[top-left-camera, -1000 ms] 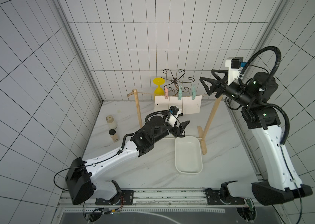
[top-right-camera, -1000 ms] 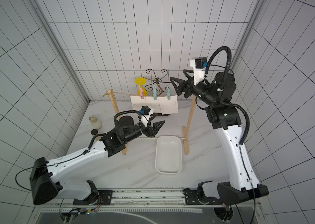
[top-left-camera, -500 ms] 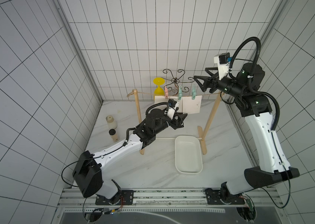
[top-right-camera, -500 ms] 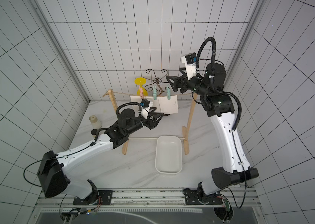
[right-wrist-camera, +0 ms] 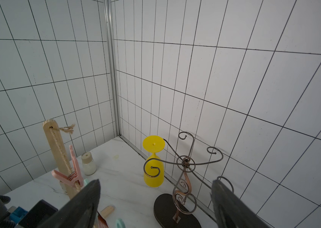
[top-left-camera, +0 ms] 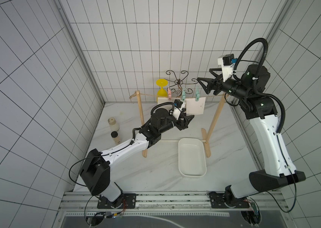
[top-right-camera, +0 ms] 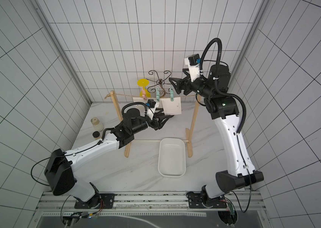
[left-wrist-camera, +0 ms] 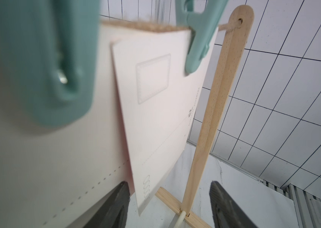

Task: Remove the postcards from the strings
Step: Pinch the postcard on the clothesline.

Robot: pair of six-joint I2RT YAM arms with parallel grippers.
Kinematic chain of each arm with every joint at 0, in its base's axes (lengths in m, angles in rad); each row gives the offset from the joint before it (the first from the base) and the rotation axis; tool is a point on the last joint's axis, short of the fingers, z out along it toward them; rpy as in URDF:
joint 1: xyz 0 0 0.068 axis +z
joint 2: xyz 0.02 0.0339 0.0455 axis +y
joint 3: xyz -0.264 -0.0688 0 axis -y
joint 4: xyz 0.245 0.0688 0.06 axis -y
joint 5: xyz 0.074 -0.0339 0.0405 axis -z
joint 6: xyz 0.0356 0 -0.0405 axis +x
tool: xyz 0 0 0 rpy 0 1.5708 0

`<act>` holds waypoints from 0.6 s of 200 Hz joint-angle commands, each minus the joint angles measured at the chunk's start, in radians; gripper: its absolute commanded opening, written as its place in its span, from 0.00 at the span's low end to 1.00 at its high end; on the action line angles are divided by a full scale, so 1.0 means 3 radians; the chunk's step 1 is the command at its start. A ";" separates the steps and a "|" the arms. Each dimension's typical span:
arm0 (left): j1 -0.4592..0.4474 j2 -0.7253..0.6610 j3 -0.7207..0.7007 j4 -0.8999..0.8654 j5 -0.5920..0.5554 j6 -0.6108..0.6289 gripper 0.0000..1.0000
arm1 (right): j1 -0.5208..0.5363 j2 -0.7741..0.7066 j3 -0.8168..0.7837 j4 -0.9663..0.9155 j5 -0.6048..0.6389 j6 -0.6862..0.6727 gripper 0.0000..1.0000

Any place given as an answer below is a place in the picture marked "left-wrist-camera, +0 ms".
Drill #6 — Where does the wooden string rack frame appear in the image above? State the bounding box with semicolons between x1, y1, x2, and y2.
156;5;254;228

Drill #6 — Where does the jute string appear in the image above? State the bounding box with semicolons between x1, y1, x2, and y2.
100;19;242;32

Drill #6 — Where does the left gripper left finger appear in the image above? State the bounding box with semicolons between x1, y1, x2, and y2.
84;181;130;228

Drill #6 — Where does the teal clothespin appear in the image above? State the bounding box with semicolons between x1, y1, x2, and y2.
0;1;100;127
175;0;227;74

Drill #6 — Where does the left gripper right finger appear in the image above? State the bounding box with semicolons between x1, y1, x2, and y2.
209;181;257;228

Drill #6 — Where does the white postcard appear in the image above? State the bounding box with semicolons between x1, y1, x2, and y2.
0;24;190;228
112;30;211;213

